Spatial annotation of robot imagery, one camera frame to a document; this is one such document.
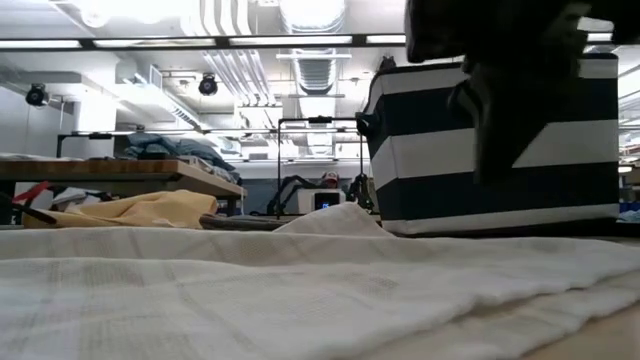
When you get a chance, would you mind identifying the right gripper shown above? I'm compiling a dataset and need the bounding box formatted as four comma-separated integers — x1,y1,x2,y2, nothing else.
404,0,640,186

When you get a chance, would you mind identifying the white cloth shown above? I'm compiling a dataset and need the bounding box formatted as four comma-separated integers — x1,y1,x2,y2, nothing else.
0,202,640,360

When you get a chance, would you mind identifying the yellow towel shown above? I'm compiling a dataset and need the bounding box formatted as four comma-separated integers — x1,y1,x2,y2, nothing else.
22,188,219,230

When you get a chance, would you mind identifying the navy white striped fabric bin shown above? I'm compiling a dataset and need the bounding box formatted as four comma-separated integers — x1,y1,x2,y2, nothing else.
355,52,621,237

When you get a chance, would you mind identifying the white device blue display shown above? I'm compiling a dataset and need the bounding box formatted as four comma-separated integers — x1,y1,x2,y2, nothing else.
297,188,347,215

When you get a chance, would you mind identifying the blue grey clothes pile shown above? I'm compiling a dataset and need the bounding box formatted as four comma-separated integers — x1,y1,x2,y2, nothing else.
124,130,241,184

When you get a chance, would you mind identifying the red angular object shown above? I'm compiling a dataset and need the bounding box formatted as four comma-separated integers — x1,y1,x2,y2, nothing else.
12,180,52,204

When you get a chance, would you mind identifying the silver ribbed ceiling duct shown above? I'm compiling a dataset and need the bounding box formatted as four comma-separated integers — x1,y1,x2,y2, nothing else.
277,0,347,96

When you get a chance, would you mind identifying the white ceiling vent duct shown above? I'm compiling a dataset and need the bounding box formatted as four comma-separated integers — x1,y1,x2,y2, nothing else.
114,58,204,132

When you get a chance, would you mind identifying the wooden workbench grey frame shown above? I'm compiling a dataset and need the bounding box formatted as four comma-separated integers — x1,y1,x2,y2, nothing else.
0,158,249,226

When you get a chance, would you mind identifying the black background table frame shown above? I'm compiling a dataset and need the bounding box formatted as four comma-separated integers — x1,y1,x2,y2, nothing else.
55,128,279,160

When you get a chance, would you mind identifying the black cable on table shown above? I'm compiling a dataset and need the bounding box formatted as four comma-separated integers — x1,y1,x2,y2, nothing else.
0,197,59,225

